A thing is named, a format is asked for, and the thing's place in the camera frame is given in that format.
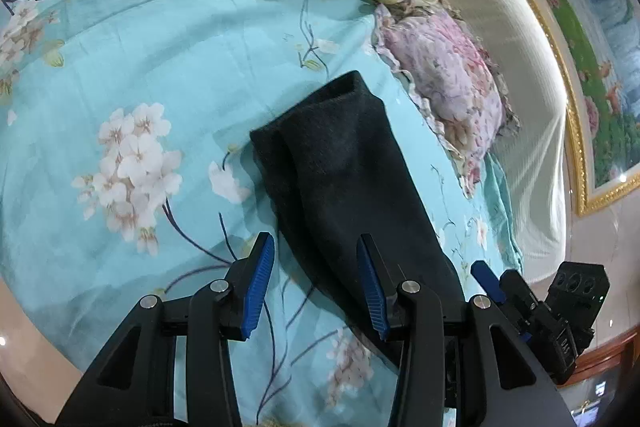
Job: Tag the black pants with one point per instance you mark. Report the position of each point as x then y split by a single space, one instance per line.
334 171

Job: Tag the gold framed landscape painting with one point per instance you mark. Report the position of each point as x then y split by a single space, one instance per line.
596 43

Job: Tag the striped beige headboard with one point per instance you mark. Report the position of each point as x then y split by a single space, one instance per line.
532 158

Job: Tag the teal floral bed sheet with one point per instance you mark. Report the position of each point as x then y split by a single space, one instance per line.
126 164

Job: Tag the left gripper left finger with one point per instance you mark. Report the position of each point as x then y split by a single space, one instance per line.
131 380

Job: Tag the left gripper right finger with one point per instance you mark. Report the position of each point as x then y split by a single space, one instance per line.
467 356

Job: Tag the pink floral ruffled pillow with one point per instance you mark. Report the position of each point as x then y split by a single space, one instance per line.
451 79

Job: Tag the wooden door frame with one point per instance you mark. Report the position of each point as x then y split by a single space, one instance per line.
621 351

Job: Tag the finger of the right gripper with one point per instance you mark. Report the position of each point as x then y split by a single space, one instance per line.
487 280

